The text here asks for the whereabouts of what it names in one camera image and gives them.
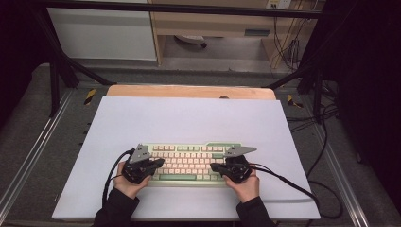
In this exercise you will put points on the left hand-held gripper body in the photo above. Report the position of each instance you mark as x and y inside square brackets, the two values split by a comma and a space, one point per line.
[138, 170]

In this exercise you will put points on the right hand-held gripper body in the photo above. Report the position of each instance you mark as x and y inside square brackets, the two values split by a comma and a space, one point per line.
[238, 170]

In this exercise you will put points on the pink and green keyboard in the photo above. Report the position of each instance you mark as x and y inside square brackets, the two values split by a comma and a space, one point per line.
[189, 164]

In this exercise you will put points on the person's left hand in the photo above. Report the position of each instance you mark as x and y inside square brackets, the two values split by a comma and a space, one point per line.
[129, 189]

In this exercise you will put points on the person's right hand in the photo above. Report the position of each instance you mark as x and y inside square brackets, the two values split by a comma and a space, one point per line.
[247, 190]

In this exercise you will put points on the white board sheet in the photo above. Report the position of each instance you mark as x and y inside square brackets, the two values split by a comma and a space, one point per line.
[189, 123]

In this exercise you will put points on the yellow black tape strip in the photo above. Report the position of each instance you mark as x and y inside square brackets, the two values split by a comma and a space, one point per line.
[90, 96]
[293, 102]

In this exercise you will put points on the white chair base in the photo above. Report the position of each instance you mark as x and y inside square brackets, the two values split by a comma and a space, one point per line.
[189, 39]

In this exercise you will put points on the white cabinet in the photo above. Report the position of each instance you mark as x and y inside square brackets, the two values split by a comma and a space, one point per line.
[104, 34]

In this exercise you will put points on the light wooden desk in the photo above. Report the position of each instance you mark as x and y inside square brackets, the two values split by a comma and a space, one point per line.
[205, 23]

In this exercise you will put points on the aluminium rail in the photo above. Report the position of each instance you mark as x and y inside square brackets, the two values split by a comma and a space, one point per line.
[339, 170]
[34, 151]

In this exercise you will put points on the black metal frame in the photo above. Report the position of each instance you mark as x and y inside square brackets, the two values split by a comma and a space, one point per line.
[189, 8]

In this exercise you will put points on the white wall socket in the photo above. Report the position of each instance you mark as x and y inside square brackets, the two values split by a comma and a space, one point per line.
[279, 3]

